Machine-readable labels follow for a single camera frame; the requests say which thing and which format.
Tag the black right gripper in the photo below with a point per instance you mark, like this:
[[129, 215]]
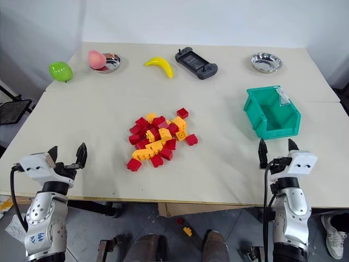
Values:
[[279, 166]]

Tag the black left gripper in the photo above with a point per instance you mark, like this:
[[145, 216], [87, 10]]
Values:
[[65, 169]]

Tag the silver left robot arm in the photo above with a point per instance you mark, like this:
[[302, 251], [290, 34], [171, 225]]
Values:
[[45, 218]]

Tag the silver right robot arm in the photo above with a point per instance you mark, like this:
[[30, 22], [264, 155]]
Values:
[[291, 213]]

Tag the green plastic storage bin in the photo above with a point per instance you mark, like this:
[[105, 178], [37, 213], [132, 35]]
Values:
[[261, 106]]

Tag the clear plastic label sleeve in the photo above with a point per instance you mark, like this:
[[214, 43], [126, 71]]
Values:
[[283, 96]]

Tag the red building block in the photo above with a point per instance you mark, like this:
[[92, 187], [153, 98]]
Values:
[[141, 144], [135, 129], [141, 122], [183, 113], [158, 121], [156, 161], [191, 139], [166, 154], [133, 165], [134, 139], [154, 133], [171, 143], [173, 128]]

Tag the black chair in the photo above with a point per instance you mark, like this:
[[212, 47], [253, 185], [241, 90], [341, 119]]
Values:
[[13, 106]]

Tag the yellow plastic building brick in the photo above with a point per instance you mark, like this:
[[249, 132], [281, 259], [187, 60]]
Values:
[[141, 154]]

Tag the yellow white paper scrap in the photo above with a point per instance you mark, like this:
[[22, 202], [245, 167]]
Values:
[[5, 206]]

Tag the steel bowl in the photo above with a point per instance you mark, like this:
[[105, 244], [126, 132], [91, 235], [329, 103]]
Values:
[[113, 62], [266, 62]]

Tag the white plastic bag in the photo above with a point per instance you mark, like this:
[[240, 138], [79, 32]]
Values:
[[15, 227]]

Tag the pink toy peach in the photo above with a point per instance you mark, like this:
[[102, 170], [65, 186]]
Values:
[[96, 59]]

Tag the white sneaker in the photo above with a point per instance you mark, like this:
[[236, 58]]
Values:
[[333, 236]]

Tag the dark rounded shape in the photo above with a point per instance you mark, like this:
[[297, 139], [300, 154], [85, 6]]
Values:
[[215, 247], [148, 248]]

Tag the grey handheld game console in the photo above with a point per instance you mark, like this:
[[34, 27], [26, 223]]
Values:
[[195, 63]]

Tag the red brick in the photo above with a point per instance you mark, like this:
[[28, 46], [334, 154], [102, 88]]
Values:
[[179, 221]]

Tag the yellow toy banana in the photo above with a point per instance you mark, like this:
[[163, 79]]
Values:
[[161, 65]]

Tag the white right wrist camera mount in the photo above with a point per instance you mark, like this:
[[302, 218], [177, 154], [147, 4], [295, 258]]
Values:
[[303, 162]]

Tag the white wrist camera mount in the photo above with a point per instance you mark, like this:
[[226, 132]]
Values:
[[34, 165], [303, 162]]

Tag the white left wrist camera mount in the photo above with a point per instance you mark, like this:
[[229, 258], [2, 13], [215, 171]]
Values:
[[34, 165]]

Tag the black table frame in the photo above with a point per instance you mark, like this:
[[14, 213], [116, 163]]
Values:
[[95, 208]]

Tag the rusty metal bracket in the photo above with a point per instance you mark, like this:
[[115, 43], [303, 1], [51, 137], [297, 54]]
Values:
[[107, 247]]

